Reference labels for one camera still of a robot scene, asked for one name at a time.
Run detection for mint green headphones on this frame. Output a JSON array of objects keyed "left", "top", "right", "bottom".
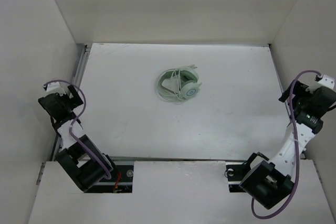
[{"left": 156, "top": 65, "right": 202, "bottom": 103}]

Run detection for white headphone cable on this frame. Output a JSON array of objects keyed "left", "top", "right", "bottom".
[{"left": 157, "top": 63, "right": 203, "bottom": 105}]

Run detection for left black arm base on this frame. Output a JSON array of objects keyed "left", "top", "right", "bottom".
[{"left": 107, "top": 165, "right": 134, "bottom": 194}]

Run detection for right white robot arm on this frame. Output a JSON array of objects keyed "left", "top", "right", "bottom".
[{"left": 239, "top": 75, "right": 335, "bottom": 209}]

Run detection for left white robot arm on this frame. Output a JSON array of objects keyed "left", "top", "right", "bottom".
[{"left": 38, "top": 80, "right": 119, "bottom": 192}]

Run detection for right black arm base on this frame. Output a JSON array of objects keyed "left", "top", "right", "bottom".
[{"left": 224, "top": 163, "right": 251, "bottom": 193}]

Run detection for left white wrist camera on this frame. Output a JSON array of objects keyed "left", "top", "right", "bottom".
[{"left": 43, "top": 82, "right": 66, "bottom": 96}]

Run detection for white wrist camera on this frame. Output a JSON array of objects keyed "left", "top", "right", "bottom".
[
  {"left": 315, "top": 74, "right": 335, "bottom": 90},
  {"left": 43, "top": 82, "right": 66, "bottom": 96}
]

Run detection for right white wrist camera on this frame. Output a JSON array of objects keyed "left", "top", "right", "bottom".
[{"left": 315, "top": 74, "right": 335, "bottom": 90}]

